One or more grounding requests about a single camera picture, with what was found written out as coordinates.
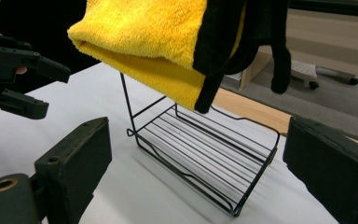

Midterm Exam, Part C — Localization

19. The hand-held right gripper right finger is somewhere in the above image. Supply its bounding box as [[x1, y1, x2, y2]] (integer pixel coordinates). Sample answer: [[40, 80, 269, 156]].
[[282, 116, 358, 224]]

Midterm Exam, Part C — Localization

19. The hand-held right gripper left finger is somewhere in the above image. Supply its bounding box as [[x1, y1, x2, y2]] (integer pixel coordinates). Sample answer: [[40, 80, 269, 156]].
[[34, 117, 113, 224]]

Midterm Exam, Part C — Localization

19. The yellow towel with black edge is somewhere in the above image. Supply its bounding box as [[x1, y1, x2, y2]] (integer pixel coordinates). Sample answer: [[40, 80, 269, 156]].
[[67, 0, 293, 115]]

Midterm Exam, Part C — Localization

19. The black wire rack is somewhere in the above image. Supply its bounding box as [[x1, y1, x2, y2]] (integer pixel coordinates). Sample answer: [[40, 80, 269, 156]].
[[119, 72, 282, 218]]

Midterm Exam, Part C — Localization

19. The office chair base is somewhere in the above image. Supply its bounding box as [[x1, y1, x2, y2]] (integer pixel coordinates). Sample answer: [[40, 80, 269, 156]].
[[290, 60, 358, 91]]

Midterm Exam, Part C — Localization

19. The light wooden panel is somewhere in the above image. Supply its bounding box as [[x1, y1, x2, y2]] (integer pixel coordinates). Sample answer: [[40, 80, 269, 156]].
[[240, 46, 273, 91]]

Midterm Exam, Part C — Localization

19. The black rail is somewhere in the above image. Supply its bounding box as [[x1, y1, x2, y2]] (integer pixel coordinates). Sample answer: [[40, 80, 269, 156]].
[[288, 0, 358, 19]]

